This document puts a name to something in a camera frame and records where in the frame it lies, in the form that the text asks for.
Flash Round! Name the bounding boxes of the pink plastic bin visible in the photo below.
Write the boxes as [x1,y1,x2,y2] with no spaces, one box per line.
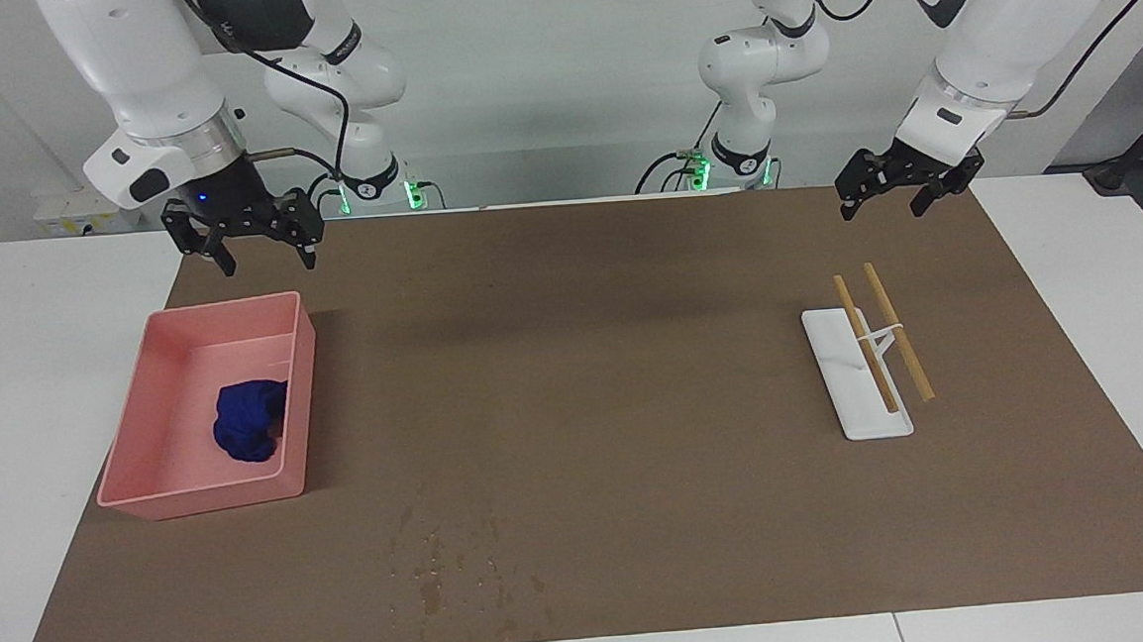
[84,290,327,525]

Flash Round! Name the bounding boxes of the black left base cable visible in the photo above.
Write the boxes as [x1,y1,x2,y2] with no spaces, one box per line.
[630,103,728,196]

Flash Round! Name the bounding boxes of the black stand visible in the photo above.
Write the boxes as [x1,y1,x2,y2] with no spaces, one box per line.
[1079,85,1143,197]

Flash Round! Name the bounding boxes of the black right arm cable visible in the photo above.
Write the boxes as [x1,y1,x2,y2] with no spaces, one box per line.
[176,0,358,191]

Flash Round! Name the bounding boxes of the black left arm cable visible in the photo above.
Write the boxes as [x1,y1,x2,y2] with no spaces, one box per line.
[803,0,1143,132]

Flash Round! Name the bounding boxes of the black base cable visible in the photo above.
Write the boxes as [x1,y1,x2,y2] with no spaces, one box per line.
[307,171,348,219]
[630,103,728,196]

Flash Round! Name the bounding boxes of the brown table mat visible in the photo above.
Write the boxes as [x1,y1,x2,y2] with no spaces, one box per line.
[0,164,1143,642]

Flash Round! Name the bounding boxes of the dark blue towel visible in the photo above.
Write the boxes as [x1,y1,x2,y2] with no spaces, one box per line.
[210,378,293,466]

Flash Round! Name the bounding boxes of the spilled water drops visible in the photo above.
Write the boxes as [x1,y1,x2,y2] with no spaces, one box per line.
[378,472,562,642]

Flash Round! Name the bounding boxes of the black right base cable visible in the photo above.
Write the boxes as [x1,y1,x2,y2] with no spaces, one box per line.
[307,171,348,219]

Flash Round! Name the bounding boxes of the white wall socket box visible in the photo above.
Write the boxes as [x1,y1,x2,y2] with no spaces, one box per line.
[32,182,146,239]

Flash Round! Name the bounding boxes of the white rack with wooden rods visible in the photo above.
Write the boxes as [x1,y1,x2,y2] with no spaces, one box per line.
[797,259,940,445]

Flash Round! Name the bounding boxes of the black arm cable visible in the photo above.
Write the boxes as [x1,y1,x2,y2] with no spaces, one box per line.
[803,0,1143,132]
[176,0,358,191]

